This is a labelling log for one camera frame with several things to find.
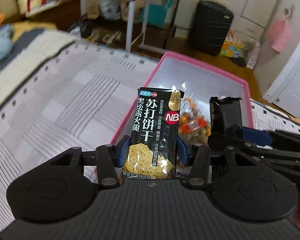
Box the dark bag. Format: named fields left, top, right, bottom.
left=70, top=21, right=95, bottom=39

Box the yellow blanket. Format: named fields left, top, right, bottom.
left=11, top=21, right=58, bottom=40

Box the cream quilt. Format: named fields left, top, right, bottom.
left=0, top=31, right=83, bottom=117

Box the pink cardboard box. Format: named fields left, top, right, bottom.
left=110, top=51, right=255, bottom=145

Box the clear bag of coated nuts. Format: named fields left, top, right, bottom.
left=177, top=90, right=213, bottom=168

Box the plain black snack packet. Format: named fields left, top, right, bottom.
left=209, top=95, right=242, bottom=134

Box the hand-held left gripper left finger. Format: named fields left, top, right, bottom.
left=50, top=135, right=131, bottom=190

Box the teal bin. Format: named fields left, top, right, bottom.
left=146, top=0, right=174, bottom=27

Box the black cracker packet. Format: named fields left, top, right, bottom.
left=120, top=87, right=182, bottom=180

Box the brown paper bag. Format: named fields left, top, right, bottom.
left=86, top=0, right=108, bottom=19

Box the light blue pillow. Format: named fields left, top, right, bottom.
left=0, top=25, right=15, bottom=65

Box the white pouch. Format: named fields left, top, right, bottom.
left=246, top=40, right=261, bottom=70

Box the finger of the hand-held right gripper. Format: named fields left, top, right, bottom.
left=209, top=132, right=300, bottom=173
left=241, top=127, right=300, bottom=153

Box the white door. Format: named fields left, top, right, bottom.
left=261, top=17, right=300, bottom=105

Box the table with white legs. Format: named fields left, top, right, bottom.
left=125, top=0, right=230, bottom=53

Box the white plastic bag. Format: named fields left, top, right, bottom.
left=99, top=0, right=122, bottom=20

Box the colourful gift bag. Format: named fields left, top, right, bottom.
left=219, top=30, right=243, bottom=58

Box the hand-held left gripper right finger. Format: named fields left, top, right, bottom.
left=177, top=136, right=261, bottom=190

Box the black suitcase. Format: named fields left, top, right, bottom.
left=191, top=0, right=234, bottom=57

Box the white cabinet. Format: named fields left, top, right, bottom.
left=175, top=0, right=300, bottom=43

